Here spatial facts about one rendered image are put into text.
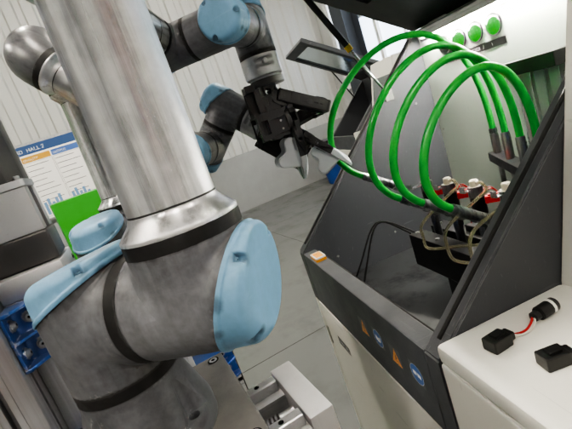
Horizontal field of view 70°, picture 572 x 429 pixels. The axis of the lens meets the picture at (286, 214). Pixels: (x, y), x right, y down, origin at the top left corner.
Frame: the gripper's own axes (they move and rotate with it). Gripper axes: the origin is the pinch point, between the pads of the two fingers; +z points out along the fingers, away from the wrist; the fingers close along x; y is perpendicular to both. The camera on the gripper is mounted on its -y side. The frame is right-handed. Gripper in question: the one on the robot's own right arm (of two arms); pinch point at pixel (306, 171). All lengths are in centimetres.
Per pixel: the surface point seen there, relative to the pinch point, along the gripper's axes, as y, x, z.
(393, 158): -11.0, 17.0, 1.0
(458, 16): -51, -8, -21
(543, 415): -1, 52, 24
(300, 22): -274, -695, -180
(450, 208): -14.2, 25.0, 10.6
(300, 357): 0, -138, 120
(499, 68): -28.4, 25.1, -7.9
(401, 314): -2.9, 20.1, 27.1
